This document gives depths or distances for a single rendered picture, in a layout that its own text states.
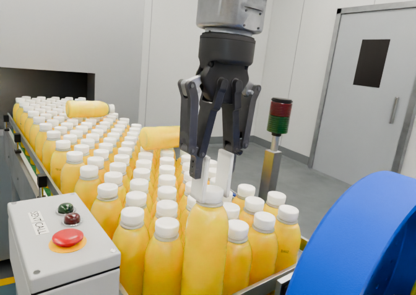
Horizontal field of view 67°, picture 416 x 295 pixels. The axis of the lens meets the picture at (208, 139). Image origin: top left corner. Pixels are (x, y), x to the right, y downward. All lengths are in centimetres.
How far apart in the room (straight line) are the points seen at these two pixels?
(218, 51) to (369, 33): 407
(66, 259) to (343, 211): 31
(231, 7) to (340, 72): 420
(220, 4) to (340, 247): 29
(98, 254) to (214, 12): 32
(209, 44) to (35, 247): 33
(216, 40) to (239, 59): 4
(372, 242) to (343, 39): 435
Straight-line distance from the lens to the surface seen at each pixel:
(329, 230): 35
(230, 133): 46
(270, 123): 95
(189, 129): 41
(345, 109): 448
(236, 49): 41
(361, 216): 35
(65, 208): 51
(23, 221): 51
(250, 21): 41
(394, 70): 419
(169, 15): 479
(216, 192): 46
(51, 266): 41
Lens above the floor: 134
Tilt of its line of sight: 13 degrees down
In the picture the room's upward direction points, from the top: 6 degrees clockwise
